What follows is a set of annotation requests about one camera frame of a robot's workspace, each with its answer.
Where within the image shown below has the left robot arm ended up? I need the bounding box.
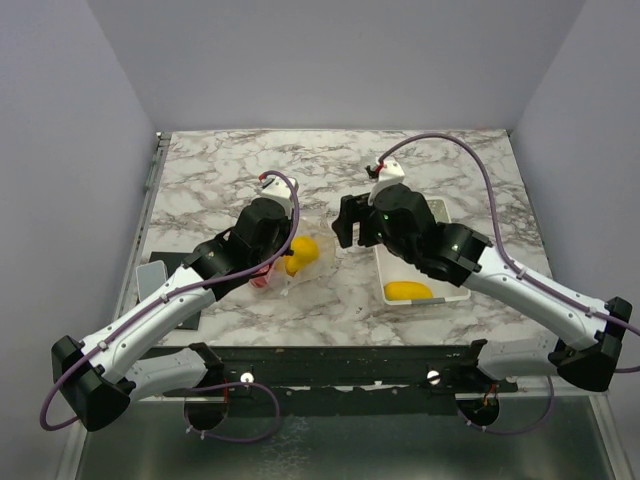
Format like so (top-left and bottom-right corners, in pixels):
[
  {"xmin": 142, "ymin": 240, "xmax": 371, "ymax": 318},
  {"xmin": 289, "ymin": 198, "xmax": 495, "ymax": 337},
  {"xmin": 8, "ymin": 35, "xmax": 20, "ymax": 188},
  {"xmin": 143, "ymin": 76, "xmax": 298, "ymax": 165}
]
[{"xmin": 45, "ymin": 197, "xmax": 299, "ymax": 432}]

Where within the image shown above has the yellow toy banana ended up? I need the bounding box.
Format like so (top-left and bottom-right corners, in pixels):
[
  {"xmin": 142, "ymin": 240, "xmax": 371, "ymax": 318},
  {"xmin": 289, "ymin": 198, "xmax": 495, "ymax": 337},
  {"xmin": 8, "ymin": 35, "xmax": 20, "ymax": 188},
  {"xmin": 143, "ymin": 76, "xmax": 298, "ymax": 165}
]
[{"xmin": 383, "ymin": 281, "xmax": 433, "ymax": 302}]

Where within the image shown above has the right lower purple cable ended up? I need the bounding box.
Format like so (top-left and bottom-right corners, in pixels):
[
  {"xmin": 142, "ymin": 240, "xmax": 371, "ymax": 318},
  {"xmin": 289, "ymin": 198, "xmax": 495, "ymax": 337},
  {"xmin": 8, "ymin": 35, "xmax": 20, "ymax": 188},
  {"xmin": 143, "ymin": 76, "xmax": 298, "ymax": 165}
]
[{"xmin": 464, "ymin": 374, "xmax": 555, "ymax": 436}]

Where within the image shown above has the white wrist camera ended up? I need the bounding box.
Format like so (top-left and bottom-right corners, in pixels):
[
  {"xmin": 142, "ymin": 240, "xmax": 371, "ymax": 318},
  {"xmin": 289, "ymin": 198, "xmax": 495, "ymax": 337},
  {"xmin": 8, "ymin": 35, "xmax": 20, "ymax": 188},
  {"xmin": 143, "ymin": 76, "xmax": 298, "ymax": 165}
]
[
  {"xmin": 259, "ymin": 174, "xmax": 293, "ymax": 208},
  {"xmin": 366, "ymin": 161, "xmax": 405, "ymax": 206}
]

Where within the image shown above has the red toy apple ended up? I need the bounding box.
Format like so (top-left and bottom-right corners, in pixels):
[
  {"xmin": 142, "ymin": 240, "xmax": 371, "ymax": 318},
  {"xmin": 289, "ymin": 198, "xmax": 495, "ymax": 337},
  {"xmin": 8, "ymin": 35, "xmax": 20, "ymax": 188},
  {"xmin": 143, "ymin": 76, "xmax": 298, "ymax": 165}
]
[{"xmin": 249, "ymin": 272, "xmax": 271, "ymax": 289}]

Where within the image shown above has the clear dotted zip bag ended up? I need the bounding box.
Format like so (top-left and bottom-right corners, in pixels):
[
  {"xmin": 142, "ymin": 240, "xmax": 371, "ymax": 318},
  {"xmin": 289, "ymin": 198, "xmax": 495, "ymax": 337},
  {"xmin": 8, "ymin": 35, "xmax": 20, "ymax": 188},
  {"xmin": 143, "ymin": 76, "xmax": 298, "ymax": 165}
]
[{"xmin": 249, "ymin": 211, "xmax": 336, "ymax": 296}]

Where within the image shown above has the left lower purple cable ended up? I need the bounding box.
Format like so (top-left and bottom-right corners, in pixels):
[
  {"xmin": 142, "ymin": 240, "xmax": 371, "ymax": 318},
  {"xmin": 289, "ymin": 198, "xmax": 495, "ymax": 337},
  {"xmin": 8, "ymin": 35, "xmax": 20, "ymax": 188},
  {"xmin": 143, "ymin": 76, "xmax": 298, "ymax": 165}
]
[{"xmin": 182, "ymin": 382, "xmax": 281, "ymax": 444}]

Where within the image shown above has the yellow toy lemon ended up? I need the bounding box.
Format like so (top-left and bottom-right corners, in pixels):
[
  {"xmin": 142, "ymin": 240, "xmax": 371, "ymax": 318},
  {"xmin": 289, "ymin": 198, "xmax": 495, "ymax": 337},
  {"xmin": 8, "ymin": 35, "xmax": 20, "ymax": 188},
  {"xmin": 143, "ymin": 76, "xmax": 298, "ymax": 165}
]
[{"xmin": 291, "ymin": 236, "xmax": 319, "ymax": 270}]

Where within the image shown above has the black metal base rail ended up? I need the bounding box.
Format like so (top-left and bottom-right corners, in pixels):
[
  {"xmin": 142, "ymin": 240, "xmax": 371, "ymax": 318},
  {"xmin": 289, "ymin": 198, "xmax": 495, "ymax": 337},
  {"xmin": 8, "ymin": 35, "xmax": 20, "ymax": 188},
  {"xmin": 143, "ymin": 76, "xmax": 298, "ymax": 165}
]
[{"xmin": 149, "ymin": 339, "xmax": 521, "ymax": 419}]

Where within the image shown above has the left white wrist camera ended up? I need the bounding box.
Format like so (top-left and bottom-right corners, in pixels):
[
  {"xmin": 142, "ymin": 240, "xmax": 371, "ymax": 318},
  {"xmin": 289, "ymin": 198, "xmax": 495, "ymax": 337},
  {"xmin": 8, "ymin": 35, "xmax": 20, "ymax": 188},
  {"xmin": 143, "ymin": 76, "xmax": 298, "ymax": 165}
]
[{"xmin": 259, "ymin": 174, "xmax": 293, "ymax": 208}]

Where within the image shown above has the orange-yellow toy fruit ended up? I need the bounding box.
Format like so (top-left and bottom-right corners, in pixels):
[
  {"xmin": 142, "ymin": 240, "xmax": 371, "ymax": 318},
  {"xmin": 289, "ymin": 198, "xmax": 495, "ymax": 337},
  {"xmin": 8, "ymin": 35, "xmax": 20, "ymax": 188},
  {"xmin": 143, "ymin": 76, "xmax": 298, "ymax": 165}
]
[{"xmin": 284, "ymin": 256, "xmax": 300, "ymax": 277}]

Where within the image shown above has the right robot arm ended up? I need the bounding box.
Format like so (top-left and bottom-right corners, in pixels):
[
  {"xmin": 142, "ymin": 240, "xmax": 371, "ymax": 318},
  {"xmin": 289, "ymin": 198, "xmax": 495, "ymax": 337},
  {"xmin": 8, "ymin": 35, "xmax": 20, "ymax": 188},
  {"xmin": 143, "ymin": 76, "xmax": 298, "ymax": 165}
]
[{"xmin": 332, "ymin": 184, "xmax": 632, "ymax": 392}]

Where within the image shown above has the purple cable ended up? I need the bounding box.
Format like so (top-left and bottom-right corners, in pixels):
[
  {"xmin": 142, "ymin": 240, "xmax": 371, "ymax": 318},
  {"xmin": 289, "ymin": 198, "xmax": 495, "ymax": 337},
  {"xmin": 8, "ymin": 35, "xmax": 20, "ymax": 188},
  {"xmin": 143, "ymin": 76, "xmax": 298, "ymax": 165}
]
[
  {"xmin": 38, "ymin": 170, "xmax": 300, "ymax": 431},
  {"xmin": 464, "ymin": 374, "xmax": 555, "ymax": 436},
  {"xmin": 377, "ymin": 131, "xmax": 640, "ymax": 375},
  {"xmin": 182, "ymin": 382, "xmax": 281, "ymax": 444}
]

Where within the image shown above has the grey rectangular box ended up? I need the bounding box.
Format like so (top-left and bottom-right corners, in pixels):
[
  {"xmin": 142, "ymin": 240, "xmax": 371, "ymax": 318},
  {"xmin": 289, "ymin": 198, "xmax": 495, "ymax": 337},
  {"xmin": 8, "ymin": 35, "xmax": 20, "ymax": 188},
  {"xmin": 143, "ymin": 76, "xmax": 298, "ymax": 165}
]
[{"xmin": 135, "ymin": 260, "xmax": 168, "ymax": 302}]

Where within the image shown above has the white perforated basket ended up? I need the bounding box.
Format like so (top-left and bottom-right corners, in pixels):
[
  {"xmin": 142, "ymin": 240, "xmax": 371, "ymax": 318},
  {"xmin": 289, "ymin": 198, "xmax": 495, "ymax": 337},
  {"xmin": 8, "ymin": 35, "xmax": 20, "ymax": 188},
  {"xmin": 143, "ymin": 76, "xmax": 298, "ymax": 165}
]
[{"xmin": 375, "ymin": 199, "xmax": 470, "ymax": 306}]

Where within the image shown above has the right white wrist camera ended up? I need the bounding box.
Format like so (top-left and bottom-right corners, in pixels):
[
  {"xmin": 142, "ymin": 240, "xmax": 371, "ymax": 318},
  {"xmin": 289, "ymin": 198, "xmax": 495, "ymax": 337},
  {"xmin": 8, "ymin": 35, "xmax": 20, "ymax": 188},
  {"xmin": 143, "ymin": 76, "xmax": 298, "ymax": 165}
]
[{"xmin": 366, "ymin": 161, "xmax": 405, "ymax": 206}]

